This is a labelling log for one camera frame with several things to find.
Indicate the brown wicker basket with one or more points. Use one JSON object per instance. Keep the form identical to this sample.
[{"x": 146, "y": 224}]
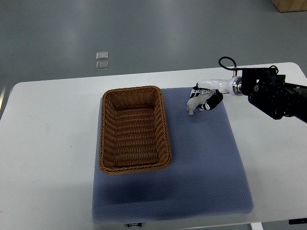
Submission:
[{"x": 133, "y": 131}]

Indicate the black label tag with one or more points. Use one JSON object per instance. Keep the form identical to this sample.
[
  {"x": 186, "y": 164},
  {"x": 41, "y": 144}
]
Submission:
[{"x": 134, "y": 225}]

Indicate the black table control panel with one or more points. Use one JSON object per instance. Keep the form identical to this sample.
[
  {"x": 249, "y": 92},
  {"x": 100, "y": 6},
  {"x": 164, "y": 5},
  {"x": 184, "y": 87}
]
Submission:
[{"x": 297, "y": 221}]

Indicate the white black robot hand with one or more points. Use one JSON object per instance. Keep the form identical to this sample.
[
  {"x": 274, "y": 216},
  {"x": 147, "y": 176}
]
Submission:
[{"x": 218, "y": 88}]

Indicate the blue textured mat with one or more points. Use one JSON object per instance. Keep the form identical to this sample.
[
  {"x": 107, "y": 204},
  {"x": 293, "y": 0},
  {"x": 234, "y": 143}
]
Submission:
[{"x": 206, "y": 176}]

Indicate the upper floor plate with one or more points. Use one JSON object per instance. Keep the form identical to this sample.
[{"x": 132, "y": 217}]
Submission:
[{"x": 102, "y": 55}]

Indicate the wooden box corner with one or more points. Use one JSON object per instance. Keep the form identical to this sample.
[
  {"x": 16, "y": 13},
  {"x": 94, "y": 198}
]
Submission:
[{"x": 290, "y": 5}]

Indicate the white table leg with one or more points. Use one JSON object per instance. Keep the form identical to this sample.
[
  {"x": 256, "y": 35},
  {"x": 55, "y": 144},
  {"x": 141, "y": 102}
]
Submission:
[{"x": 256, "y": 226}]

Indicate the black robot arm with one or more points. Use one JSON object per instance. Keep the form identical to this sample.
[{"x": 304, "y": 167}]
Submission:
[{"x": 268, "y": 91}]

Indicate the white bear figurine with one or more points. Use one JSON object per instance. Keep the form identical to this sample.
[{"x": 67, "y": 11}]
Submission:
[{"x": 198, "y": 100}]

